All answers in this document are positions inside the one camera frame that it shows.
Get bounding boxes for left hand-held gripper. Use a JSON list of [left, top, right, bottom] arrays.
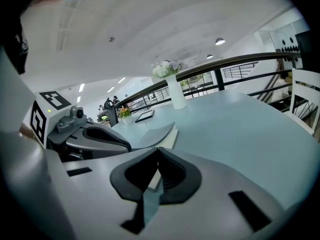
[[29, 90, 132, 160]]

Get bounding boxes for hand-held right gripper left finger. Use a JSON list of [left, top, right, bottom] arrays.
[[62, 146, 159, 235]]

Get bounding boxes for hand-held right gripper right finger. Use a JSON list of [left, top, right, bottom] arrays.
[[149, 146, 285, 235]]

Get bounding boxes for grey notebook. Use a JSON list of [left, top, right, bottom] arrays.
[[129, 122, 180, 192]]

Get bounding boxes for person's left forearm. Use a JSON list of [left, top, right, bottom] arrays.
[[18, 123, 35, 139]]

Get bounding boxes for small potted orange flowers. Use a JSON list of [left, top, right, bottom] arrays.
[[118, 106, 133, 125]]

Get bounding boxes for light blue table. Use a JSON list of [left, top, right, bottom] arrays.
[[109, 90, 320, 210]]

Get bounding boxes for group of ceiling light panels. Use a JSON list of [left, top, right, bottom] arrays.
[[77, 76, 136, 104]]

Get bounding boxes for white vase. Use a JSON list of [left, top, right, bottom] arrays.
[[165, 74, 188, 110]]

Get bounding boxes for black metal railing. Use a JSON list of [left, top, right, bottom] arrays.
[[113, 51, 305, 115]]

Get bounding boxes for white folding chair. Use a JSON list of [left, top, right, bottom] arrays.
[[283, 67, 320, 137]]

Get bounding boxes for black cabinet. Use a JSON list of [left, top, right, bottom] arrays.
[[294, 30, 320, 71]]

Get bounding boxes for black picture frame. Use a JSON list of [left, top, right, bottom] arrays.
[[134, 109, 155, 124]]

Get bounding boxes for group of black wall ornaments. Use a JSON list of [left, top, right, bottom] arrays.
[[281, 36, 301, 63]]

